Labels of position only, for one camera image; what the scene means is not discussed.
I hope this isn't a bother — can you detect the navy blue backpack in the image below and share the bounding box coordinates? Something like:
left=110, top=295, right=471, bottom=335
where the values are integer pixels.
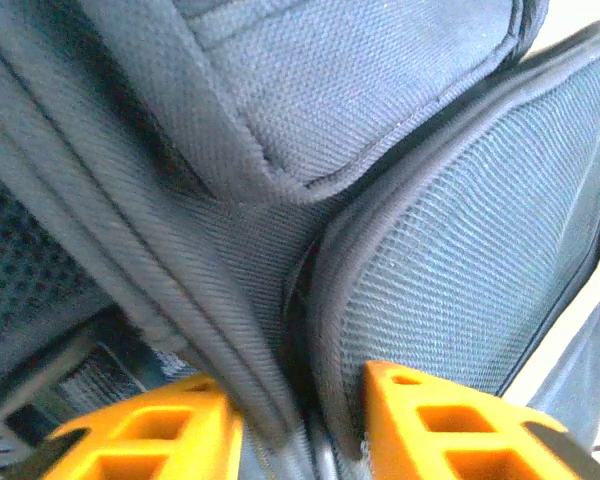
left=0, top=0, right=600, bottom=480

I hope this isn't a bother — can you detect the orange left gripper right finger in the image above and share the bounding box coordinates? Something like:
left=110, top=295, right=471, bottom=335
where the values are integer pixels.
left=362, top=359, right=600, bottom=480

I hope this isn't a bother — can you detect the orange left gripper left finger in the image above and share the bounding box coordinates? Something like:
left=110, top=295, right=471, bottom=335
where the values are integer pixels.
left=39, top=372, right=245, bottom=480

